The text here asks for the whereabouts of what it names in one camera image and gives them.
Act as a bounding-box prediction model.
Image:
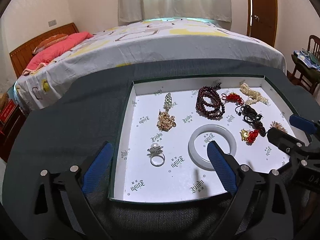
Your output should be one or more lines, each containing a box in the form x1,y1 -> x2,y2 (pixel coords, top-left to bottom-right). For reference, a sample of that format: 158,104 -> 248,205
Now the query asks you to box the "small gold red tassel charm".
240,129 -> 259,145

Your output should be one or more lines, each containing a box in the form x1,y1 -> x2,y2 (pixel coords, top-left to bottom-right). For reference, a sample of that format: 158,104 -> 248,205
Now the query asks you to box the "dark red bead bracelet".
195,82 -> 226,119

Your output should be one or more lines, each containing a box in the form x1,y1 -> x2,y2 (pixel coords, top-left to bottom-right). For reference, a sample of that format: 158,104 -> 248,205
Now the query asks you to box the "black cord pendant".
235,105 -> 267,137

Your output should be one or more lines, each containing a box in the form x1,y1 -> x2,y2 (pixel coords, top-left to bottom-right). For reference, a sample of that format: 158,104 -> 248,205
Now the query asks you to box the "pink gold chain bracelet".
156,109 -> 177,132

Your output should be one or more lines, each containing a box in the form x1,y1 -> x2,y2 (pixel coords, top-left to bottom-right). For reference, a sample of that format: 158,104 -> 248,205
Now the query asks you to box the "pearl silver ring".
146,143 -> 166,167

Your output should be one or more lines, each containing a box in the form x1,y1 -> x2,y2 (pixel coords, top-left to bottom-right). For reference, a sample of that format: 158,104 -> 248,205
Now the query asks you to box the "white pearl necklace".
239,82 -> 270,106

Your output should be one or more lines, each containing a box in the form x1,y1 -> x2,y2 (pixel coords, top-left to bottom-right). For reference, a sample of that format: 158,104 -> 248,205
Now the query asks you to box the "silver rhinestone brooch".
163,93 -> 172,112

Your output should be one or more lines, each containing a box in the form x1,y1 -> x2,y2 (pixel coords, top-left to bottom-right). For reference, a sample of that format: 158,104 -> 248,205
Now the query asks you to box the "white jade bangle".
188,124 -> 237,171

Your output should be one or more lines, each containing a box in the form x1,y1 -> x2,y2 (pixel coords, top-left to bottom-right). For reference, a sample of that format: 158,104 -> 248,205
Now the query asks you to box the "wooden chair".
287,35 -> 319,95

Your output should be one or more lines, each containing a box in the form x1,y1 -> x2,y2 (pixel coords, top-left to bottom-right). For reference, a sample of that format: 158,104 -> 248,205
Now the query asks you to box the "dark grey table cloth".
3,59 -> 319,239

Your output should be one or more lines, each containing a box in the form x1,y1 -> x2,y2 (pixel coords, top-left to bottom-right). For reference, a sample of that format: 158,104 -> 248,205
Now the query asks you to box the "pile of clothes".
292,49 -> 319,81

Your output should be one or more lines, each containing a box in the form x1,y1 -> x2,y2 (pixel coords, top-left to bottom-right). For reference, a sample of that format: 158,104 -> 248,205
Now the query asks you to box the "wooden nightstand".
0,105 -> 27,163

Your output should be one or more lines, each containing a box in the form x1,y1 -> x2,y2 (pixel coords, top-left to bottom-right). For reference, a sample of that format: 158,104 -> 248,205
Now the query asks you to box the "red gift box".
0,99 -> 16,125

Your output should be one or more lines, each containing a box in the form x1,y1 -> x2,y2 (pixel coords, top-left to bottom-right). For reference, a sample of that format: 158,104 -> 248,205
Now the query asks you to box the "pink pillow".
22,31 -> 93,76

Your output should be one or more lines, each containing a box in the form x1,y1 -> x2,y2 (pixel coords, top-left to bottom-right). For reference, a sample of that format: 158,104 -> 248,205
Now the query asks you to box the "brown wooden door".
247,0 -> 278,47

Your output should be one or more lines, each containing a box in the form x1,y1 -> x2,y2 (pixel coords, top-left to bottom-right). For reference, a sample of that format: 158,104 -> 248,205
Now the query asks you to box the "bed with patterned sheet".
13,18 -> 287,111

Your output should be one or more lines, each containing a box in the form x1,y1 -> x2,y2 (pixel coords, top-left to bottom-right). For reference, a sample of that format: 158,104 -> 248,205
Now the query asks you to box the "wooden headboard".
9,22 -> 79,78

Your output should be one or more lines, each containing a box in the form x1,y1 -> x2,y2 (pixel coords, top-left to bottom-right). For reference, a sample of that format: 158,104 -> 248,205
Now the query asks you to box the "orange patterned pillow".
32,34 -> 68,55

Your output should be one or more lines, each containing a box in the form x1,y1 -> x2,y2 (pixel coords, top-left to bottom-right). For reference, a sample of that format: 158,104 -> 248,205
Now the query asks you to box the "copper bead bracelet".
271,120 -> 288,133

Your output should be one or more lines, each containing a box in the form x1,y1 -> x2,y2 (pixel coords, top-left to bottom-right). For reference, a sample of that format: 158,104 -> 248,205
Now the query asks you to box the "wall outlet above headboard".
48,20 -> 57,27

